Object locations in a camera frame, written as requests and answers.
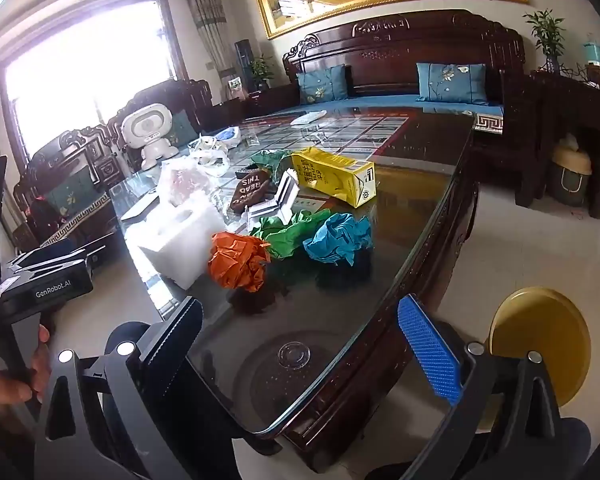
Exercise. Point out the potted bamboo plant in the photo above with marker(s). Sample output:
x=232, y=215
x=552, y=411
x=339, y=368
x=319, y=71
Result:
x=547, y=35

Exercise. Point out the white foam block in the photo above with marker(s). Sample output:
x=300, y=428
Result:
x=180, y=245

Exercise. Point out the yellow plastic bucket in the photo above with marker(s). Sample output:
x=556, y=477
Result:
x=540, y=340

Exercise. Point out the teal embroidered pillow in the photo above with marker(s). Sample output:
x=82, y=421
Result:
x=450, y=84
x=322, y=85

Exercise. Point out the blue plastic bag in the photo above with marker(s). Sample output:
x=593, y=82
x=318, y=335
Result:
x=228, y=135

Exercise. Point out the carved wooden sofa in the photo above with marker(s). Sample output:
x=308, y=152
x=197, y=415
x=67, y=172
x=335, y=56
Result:
x=380, y=60

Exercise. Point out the clear plastic bag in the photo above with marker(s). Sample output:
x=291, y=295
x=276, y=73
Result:
x=185, y=180

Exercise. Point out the large window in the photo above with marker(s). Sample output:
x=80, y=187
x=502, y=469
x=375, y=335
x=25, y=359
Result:
x=90, y=70

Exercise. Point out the patterned curtain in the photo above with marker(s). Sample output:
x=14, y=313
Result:
x=207, y=20

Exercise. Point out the white robot toy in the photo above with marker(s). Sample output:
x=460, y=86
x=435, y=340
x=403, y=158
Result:
x=145, y=130

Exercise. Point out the small photo frame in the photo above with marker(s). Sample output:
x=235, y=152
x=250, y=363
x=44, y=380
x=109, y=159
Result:
x=235, y=87

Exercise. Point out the white flat tray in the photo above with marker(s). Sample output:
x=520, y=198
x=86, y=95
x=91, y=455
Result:
x=140, y=207

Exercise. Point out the carved wooden armchair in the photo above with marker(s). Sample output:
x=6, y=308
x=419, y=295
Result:
x=180, y=97
x=95, y=155

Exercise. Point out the brown snack packet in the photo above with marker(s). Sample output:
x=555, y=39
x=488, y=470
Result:
x=250, y=190

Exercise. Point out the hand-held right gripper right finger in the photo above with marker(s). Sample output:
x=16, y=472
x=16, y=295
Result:
x=427, y=355

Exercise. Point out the yellow drink carton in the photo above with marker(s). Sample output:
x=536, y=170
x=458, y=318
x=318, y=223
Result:
x=330, y=175

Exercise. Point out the orange paper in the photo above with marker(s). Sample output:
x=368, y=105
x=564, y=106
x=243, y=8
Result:
x=237, y=260

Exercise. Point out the dark wooden coffee table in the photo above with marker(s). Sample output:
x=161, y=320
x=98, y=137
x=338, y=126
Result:
x=380, y=360

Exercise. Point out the small wooden side table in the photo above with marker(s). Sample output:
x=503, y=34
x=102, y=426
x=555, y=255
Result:
x=270, y=102

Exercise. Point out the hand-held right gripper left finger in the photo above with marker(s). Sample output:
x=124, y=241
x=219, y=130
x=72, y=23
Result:
x=172, y=340

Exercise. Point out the person's left hand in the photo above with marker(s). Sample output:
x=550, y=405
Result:
x=41, y=345

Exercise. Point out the white tableware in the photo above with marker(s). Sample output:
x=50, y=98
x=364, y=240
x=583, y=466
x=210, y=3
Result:
x=210, y=155

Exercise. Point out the white cardboard piece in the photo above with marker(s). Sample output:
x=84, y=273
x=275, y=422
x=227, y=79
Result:
x=285, y=195

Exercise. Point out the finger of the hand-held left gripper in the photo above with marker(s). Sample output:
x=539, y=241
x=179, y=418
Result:
x=45, y=266
x=50, y=251

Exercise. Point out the blue paper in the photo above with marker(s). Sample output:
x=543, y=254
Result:
x=337, y=240

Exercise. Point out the dark wooden console table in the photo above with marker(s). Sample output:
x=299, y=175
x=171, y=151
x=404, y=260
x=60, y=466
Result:
x=570, y=105

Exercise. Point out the beige and green bin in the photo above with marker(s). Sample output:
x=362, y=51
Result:
x=571, y=175

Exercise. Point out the teal armchair pillow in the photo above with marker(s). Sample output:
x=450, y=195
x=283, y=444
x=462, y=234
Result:
x=72, y=192
x=182, y=127

